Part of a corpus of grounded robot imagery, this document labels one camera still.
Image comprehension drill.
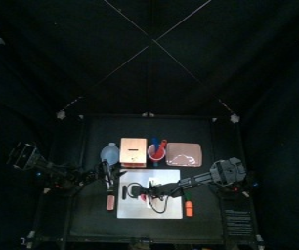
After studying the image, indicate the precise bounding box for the wooden drawer box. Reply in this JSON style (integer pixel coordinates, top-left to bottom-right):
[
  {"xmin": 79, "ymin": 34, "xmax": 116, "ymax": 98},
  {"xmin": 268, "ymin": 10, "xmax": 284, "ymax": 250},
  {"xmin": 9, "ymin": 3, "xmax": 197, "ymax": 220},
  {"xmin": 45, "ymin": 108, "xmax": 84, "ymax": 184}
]
[{"xmin": 119, "ymin": 137, "xmax": 149, "ymax": 169}]

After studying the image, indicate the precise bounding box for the orange handled tool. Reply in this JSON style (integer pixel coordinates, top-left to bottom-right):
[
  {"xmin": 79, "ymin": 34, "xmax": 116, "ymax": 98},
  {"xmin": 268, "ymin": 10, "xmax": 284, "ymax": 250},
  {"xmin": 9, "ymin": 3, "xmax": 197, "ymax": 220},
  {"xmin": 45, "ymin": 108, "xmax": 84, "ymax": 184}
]
[{"xmin": 184, "ymin": 192, "xmax": 196, "ymax": 218}]

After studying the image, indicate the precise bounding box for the clear plastic bottle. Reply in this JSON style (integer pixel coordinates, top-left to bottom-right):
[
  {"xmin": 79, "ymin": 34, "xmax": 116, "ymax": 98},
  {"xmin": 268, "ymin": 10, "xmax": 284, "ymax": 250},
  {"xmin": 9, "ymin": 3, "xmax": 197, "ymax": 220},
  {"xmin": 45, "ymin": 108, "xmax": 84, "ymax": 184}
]
[{"xmin": 99, "ymin": 142, "xmax": 121, "ymax": 167}]

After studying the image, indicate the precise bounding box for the red plastic utensil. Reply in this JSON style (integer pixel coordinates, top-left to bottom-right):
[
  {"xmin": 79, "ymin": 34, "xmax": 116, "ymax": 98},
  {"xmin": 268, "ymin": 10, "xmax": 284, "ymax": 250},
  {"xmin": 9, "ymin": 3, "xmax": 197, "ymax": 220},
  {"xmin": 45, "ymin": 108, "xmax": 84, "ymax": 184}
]
[{"xmin": 155, "ymin": 139, "xmax": 169, "ymax": 158}]

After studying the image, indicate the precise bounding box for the thin white diagonal cord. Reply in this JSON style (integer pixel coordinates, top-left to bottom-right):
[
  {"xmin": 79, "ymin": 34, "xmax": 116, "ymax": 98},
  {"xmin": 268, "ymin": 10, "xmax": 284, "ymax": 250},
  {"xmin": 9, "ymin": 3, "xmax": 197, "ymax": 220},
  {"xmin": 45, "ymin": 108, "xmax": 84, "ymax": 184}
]
[{"xmin": 101, "ymin": 0, "xmax": 236, "ymax": 115}]

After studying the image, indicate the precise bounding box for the white text label sticker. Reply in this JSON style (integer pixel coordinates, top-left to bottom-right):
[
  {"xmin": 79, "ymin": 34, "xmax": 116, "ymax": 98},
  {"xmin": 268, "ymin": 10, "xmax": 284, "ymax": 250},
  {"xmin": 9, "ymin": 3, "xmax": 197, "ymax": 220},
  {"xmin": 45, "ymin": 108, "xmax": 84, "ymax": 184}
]
[{"xmin": 223, "ymin": 208, "xmax": 255, "ymax": 238}]

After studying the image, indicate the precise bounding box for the white rectangular cutting board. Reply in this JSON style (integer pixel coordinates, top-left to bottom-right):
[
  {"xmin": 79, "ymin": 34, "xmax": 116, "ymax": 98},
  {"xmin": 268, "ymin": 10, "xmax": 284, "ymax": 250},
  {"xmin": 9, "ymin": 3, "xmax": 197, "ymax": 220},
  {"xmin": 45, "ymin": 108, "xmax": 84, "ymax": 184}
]
[{"xmin": 116, "ymin": 168, "xmax": 185, "ymax": 220}]

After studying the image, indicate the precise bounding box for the blue plastic utensil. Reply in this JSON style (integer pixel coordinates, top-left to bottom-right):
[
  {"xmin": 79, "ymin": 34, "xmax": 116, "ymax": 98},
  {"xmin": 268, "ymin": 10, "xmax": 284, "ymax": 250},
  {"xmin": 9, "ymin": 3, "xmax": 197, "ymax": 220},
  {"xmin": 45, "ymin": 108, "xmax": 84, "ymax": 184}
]
[{"xmin": 151, "ymin": 137, "xmax": 160, "ymax": 168}]

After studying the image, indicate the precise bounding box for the red dough piece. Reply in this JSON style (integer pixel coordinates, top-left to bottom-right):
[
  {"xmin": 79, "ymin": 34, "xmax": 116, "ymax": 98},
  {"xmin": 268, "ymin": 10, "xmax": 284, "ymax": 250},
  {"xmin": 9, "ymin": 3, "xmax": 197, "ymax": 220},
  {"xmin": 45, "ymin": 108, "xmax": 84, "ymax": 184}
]
[{"xmin": 140, "ymin": 193, "xmax": 153, "ymax": 209}]

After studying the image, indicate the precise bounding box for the pink square bowl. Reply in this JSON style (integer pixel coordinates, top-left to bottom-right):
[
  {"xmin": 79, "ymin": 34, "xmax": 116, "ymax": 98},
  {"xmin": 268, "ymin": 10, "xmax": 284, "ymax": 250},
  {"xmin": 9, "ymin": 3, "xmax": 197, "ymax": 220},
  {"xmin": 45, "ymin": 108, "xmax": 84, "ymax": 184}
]
[{"xmin": 164, "ymin": 142, "xmax": 204, "ymax": 168}]

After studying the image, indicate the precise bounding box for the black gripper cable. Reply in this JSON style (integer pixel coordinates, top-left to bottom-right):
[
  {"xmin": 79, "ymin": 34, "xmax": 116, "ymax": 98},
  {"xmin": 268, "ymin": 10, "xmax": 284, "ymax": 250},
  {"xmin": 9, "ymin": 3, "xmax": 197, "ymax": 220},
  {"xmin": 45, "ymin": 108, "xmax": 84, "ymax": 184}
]
[{"xmin": 148, "ymin": 193, "xmax": 172, "ymax": 215}]

